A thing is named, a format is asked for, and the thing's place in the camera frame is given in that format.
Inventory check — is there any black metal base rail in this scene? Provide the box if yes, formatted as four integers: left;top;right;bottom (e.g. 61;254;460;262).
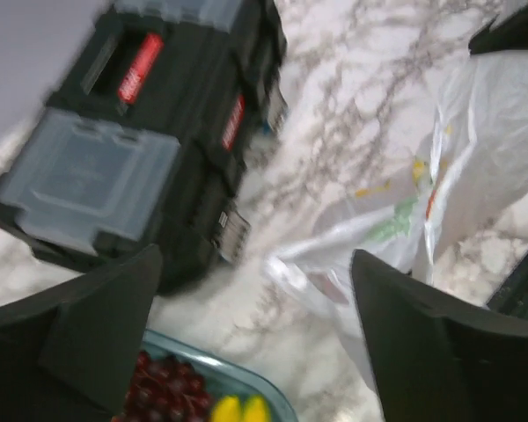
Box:
487;252;528;320

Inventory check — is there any fake red grape bunch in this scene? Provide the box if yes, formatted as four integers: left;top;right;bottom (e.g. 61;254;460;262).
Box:
112;350;213;422

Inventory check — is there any white plastic bag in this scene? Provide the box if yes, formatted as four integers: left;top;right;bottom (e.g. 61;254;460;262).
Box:
263;51;528;389

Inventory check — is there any teal plastic fruit bowl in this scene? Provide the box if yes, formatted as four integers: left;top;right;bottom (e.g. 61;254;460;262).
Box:
141;330;298;422

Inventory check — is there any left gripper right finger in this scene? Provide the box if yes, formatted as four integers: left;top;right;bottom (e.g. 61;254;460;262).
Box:
351;250;528;421

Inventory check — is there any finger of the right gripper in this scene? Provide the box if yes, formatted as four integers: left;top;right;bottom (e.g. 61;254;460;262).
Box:
468;4;528;55

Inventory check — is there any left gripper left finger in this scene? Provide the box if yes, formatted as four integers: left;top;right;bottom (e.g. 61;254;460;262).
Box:
0;245;162;421

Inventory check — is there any yellow fake banana bunch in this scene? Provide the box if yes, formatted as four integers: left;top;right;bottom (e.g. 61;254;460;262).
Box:
209;395;272;422

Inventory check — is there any black plastic toolbox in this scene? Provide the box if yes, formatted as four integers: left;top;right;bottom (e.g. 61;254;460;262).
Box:
0;1;287;295

